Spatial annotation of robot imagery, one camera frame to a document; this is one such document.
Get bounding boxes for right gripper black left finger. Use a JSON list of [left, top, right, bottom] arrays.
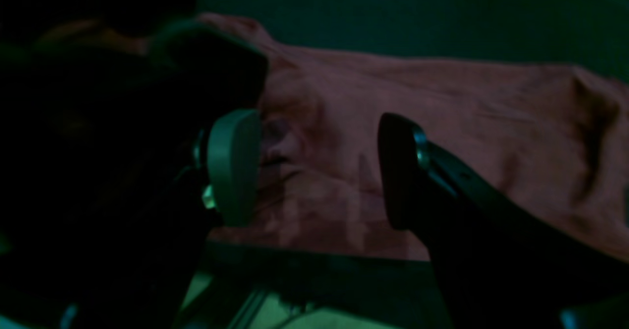
[[98, 110, 261, 329]]

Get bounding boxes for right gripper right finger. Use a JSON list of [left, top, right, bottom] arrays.
[[377, 113, 629, 329]]

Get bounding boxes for red long-sleeve T-shirt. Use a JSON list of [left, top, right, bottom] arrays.
[[39, 13, 629, 263]]

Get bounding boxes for black table cloth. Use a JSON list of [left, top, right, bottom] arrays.
[[197, 0, 628, 329]]

